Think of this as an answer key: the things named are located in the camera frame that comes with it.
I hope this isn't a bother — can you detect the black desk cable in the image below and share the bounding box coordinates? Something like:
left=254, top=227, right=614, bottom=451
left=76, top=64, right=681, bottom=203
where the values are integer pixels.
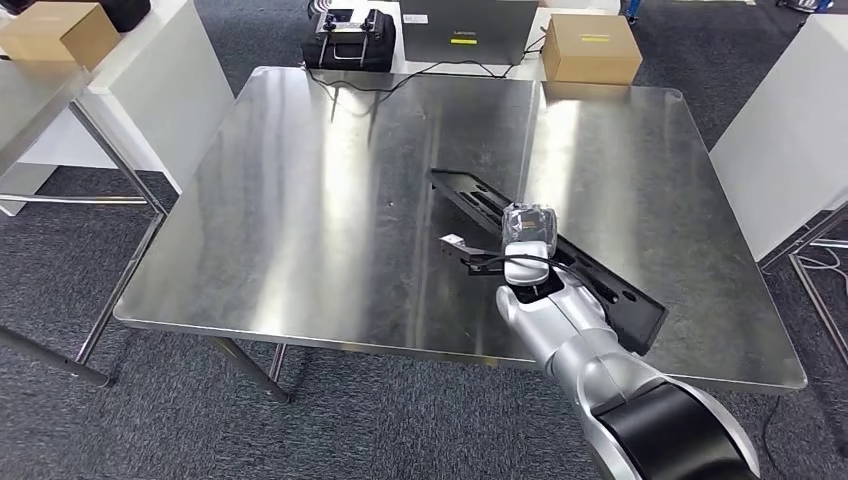
left=303, top=36, right=549, bottom=102

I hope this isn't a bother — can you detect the black bag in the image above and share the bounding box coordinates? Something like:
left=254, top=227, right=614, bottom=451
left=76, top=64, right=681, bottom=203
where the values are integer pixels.
left=97, top=0, right=153, bottom=34

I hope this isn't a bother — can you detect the white panel desk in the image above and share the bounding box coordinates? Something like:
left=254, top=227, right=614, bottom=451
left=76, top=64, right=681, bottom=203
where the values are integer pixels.
left=0, top=0, right=238, bottom=220
left=301, top=0, right=627, bottom=86

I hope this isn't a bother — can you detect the steel table frame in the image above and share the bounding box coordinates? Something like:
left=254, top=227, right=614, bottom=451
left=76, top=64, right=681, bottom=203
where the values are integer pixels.
left=757, top=201, right=848, bottom=371

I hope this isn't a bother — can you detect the black equipment case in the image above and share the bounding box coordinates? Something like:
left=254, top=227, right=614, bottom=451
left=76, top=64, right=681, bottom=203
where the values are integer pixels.
left=300, top=7, right=398, bottom=74

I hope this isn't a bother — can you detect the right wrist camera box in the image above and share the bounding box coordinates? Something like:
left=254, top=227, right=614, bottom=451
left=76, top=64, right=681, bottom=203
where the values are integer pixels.
left=439, top=231, right=508, bottom=278

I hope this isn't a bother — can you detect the long black plastic car part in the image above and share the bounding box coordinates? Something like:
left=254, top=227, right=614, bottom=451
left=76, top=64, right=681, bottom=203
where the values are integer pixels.
left=427, top=167, right=669, bottom=357

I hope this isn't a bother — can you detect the stainless steel side table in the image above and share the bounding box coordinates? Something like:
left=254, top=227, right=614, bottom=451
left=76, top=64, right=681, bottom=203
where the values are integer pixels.
left=0, top=59, right=170, bottom=392

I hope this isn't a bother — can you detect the stainless steel workbench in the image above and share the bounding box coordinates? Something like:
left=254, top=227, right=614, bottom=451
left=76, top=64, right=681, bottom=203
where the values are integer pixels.
left=112, top=64, right=810, bottom=407

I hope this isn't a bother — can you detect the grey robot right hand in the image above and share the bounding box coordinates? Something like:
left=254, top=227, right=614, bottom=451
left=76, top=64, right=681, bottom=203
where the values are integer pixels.
left=500, top=201, right=561, bottom=252

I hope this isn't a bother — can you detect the brown cardboard box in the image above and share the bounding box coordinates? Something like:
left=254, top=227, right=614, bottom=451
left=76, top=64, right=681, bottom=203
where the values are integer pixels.
left=541, top=13, right=645, bottom=87
left=0, top=1, right=123, bottom=72

